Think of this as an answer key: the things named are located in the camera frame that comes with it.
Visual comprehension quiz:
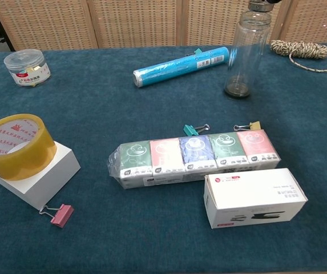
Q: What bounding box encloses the silver bottle lid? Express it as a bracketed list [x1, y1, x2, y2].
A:
[248, 0, 273, 13]

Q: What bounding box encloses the rattan folding screen panel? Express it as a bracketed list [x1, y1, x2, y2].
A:
[87, 0, 184, 49]
[278, 0, 327, 43]
[180, 0, 292, 46]
[0, 0, 99, 51]

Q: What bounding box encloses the clear glass bottle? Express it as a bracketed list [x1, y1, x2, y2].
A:
[223, 10, 272, 100]

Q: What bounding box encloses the teal binder clip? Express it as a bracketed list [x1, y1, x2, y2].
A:
[185, 47, 204, 57]
[183, 123, 210, 136]

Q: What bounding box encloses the blue plastic wrap roll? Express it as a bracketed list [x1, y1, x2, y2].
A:
[132, 46, 231, 88]

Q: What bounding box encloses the yellow binder clip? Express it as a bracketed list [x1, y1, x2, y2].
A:
[233, 120, 261, 132]

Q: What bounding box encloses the multicolour tissue pack bundle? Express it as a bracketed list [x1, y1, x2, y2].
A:
[107, 128, 282, 191]

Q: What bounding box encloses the teal blue tablecloth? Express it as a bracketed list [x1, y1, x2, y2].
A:
[0, 42, 327, 274]

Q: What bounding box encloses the white printed cardboard box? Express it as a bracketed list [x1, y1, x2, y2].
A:
[203, 167, 308, 230]

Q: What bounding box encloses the clear plastic clip jar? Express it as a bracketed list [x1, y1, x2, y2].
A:
[3, 49, 52, 88]

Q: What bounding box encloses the plain white box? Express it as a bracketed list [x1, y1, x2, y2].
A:
[0, 141, 81, 211]

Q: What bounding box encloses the yellow packing tape roll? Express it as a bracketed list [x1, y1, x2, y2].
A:
[0, 114, 58, 181]

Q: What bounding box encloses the pink binder clip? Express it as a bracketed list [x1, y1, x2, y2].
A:
[39, 203, 75, 228]

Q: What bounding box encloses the coiled black-and-tan rope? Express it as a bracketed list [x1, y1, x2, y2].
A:
[269, 39, 327, 74]

